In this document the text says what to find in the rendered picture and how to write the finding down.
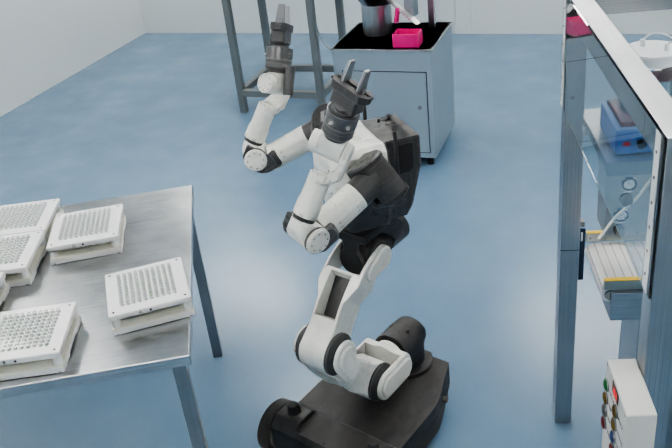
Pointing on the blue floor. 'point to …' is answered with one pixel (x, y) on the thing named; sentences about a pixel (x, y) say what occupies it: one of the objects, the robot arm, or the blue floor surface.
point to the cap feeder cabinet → (406, 79)
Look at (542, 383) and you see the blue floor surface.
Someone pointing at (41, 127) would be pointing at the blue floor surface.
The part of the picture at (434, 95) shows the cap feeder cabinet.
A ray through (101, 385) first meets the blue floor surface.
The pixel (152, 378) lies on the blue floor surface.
